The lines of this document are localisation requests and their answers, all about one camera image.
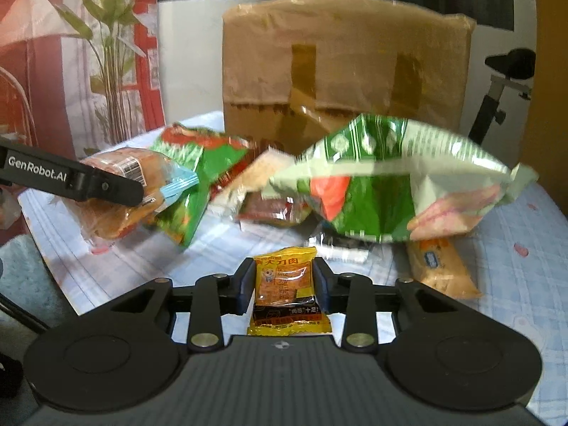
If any teal cushion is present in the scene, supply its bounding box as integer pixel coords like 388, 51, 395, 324
0, 233, 81, 334

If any black clear snack packet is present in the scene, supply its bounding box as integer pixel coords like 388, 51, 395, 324
310, 225, 372, 263

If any clear bread packet blue edge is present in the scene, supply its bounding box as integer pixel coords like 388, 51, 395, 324
79, 146, 200, 244

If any red brown snack packet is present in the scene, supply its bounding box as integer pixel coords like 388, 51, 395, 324
239, 195, 312, 231

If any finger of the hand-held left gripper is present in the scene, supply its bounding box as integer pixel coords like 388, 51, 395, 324
0, 137, 146, 207

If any light blue checked tablecloth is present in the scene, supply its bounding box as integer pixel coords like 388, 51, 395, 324
18, 110, 568, 365

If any orange cracker packet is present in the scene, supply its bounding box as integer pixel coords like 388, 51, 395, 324
407, 236, 482, 301

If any red white printed curtain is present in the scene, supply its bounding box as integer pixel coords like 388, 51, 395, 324
0, 0, 168, 174

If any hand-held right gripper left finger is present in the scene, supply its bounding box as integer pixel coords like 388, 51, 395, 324
109, 257, 259, 352

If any small green chip bag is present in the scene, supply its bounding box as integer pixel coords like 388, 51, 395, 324
148, 123, 259, 249

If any taped brown cardboard box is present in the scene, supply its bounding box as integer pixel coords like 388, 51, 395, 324
221, 0, 478, 157

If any clear beige snack packet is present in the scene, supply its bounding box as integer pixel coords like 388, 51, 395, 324
212, 148, 294, 219

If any yellow orange snack packet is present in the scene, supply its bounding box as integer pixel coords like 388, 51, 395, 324
247, 246, 333, 337

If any large green chip bag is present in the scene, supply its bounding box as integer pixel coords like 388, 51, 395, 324
270, 113, 540, 245

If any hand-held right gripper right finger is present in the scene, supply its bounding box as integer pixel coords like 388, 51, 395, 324
312, 259, 459, 352

